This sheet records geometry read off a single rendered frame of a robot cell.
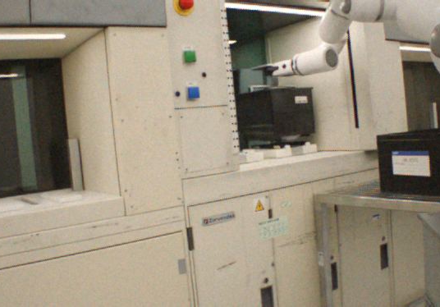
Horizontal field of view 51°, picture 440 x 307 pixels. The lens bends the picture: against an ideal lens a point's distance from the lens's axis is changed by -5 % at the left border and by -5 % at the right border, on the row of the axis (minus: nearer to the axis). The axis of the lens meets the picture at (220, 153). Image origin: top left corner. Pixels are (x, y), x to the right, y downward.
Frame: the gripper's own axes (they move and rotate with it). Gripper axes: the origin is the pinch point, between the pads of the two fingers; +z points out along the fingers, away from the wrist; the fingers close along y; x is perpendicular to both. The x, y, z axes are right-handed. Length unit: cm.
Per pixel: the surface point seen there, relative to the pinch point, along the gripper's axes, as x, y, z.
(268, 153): -31.0, -10.4, -6.1
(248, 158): -31.4, -23.2, -10.1
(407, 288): -92, 38, -30
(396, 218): -61, 32, -30
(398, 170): -37, -5, -58
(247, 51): 11.9, 4.6, 20.0
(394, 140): -29, -5, -58
